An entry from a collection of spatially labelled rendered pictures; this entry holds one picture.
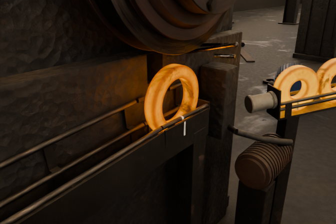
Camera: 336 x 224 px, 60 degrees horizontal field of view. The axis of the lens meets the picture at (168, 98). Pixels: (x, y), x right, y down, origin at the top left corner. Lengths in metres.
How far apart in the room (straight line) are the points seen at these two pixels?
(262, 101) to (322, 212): 0.85
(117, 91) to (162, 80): 0.11
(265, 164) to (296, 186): 0.86
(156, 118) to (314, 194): 1.26
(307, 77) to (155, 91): 0.57
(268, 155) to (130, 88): 0.51
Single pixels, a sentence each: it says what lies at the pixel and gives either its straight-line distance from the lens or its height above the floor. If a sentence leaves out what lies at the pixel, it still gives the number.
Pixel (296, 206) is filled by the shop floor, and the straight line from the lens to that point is 1.68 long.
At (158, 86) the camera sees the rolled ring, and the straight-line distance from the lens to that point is 0.68.
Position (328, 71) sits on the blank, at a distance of 1.11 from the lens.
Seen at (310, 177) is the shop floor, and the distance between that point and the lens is 1.92.
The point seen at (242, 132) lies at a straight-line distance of 0.95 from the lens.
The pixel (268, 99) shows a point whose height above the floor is 0.69.
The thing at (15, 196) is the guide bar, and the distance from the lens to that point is 0.61.
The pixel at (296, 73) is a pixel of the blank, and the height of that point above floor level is 0.77.
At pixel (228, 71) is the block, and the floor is 0.79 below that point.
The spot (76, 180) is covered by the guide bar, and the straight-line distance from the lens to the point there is 0.58.
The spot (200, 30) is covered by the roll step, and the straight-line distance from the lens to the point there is 0.71.
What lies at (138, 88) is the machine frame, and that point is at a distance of 0.75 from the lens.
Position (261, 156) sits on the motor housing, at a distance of 0.98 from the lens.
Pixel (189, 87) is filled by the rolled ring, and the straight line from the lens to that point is 0.79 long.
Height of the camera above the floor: 1.03
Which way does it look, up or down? 21 degrees down
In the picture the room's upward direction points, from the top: straight up
